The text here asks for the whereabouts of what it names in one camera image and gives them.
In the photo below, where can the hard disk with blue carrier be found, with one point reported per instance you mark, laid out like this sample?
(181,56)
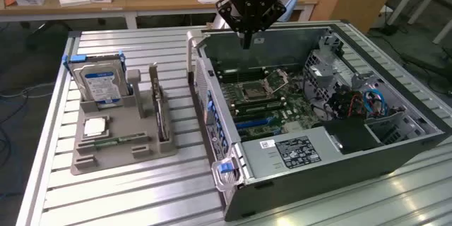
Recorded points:
(100,85)

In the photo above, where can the CPU socket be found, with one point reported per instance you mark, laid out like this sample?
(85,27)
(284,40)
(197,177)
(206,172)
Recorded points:
(256,90)

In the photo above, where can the metal socket cover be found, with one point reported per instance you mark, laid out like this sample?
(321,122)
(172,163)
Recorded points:
(281,71)

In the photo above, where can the silver CPU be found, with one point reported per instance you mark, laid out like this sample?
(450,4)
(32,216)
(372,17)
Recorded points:
(94,127)

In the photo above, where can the silver chipset heatsink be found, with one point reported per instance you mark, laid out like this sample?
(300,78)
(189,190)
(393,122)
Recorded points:
(293,126)

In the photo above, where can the black plastic shroud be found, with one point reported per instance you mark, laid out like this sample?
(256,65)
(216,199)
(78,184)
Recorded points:
(349,136)

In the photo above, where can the black floor box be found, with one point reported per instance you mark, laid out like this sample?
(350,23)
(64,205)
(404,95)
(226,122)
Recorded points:
(389,30)

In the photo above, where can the grey power supply unit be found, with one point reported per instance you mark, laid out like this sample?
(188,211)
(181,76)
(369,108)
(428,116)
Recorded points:
(261,157)

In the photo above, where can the black low-profile graphics card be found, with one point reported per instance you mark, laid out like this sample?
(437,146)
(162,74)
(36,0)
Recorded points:
(161,115)

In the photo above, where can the open black PC case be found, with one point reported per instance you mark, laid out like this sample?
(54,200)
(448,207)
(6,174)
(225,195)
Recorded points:
(317,183)

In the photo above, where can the grey parts rack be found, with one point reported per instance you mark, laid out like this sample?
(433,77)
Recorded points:
(120,157)

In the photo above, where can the green RAM stick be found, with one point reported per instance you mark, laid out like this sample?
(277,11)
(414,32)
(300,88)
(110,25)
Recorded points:
(116,140)

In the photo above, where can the low metal disk bay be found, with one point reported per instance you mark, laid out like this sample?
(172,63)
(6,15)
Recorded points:
(388,130)

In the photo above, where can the tall metal disk bay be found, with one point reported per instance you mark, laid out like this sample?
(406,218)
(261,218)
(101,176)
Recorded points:
(324,77)

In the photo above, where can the green motherboard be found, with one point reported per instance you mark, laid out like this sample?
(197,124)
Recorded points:
(292,109)

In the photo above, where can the blue expansion slot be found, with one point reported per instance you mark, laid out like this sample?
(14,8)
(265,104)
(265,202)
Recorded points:
(252,123)

